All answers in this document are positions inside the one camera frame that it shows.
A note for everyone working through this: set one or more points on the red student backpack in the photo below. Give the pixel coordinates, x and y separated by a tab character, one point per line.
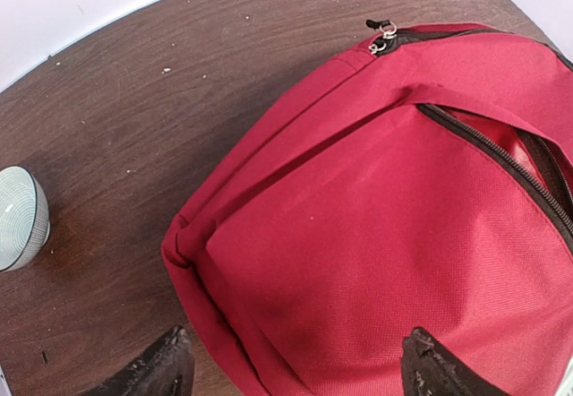
422	178

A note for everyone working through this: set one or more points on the pale green patterned ceramic bowl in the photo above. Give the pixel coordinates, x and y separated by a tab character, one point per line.
25	224

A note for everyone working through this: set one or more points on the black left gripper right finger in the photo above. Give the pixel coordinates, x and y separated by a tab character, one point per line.
429	369

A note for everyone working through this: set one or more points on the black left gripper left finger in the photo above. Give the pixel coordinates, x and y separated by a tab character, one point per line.
166	367

